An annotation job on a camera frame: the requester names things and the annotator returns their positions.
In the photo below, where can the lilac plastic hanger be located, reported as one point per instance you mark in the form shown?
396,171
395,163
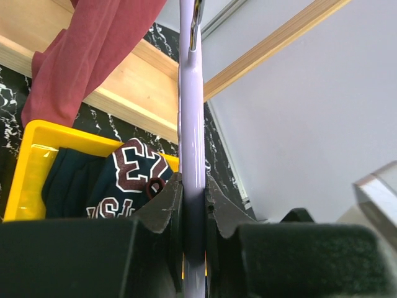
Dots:
191,146

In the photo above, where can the wooden clothes rack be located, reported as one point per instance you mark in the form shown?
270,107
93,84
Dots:
142,90

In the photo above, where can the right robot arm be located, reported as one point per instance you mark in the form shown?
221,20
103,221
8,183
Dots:
375,200

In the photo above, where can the yellow plastic tray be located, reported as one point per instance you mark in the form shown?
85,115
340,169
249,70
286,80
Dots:
38,151

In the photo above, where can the navy tank top maroon trim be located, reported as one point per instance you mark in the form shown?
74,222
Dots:
83,185

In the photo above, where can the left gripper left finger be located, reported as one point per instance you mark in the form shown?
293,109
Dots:
138,256

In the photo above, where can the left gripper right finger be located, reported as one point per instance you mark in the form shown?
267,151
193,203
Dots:
296,257

